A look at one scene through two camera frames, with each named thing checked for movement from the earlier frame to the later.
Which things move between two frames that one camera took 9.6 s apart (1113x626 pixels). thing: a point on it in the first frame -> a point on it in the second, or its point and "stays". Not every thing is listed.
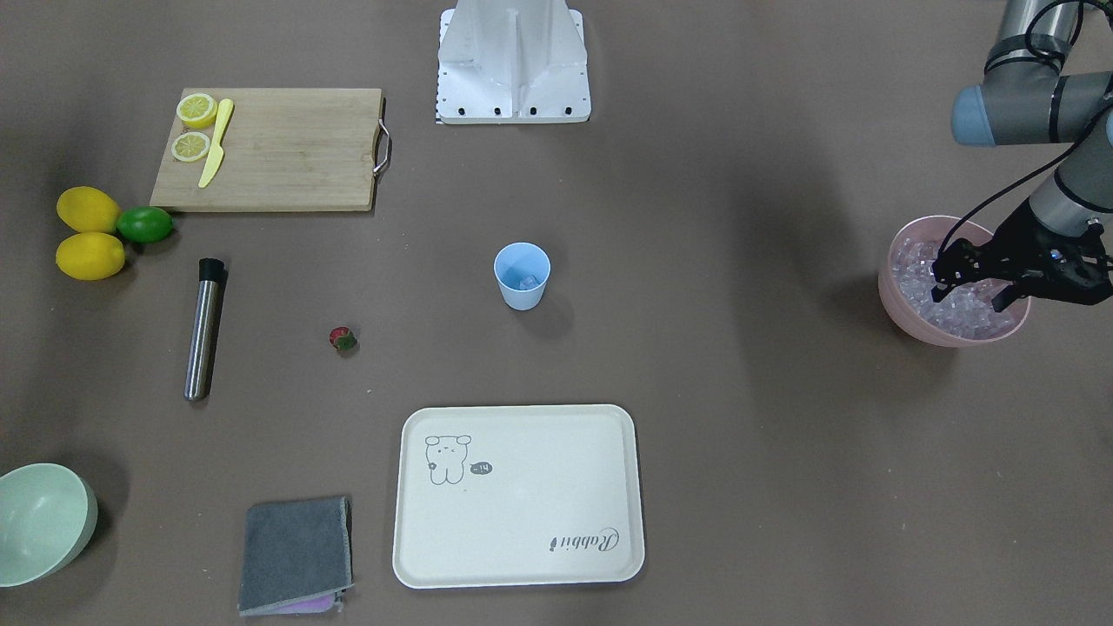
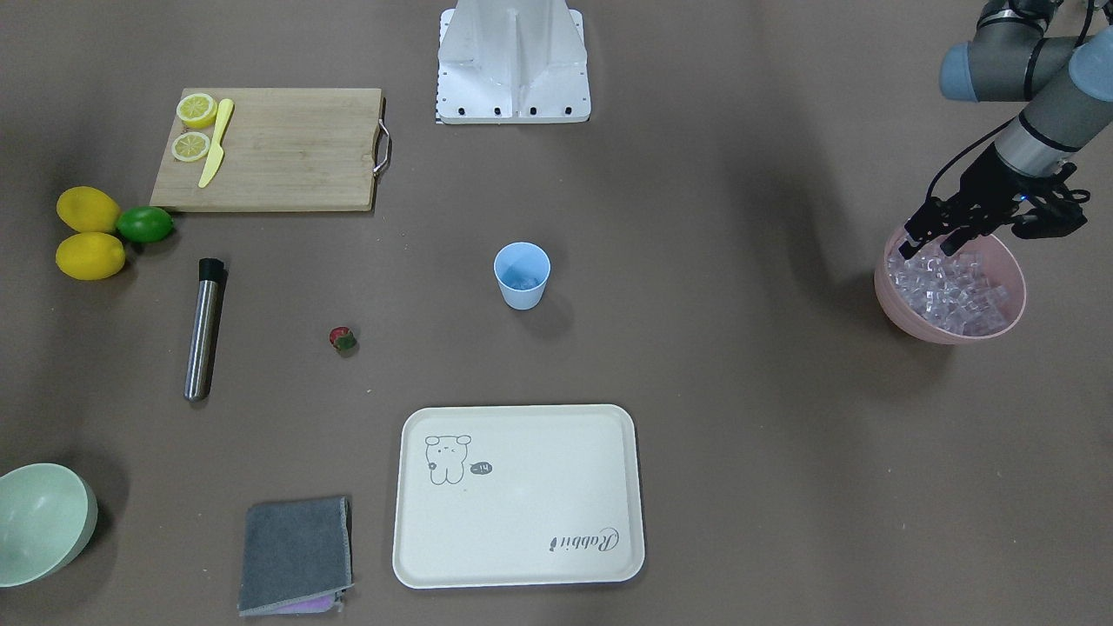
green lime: (144, 224) stays
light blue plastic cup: (522, 270) stays
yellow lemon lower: (90, 256) stays
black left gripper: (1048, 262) -> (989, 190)
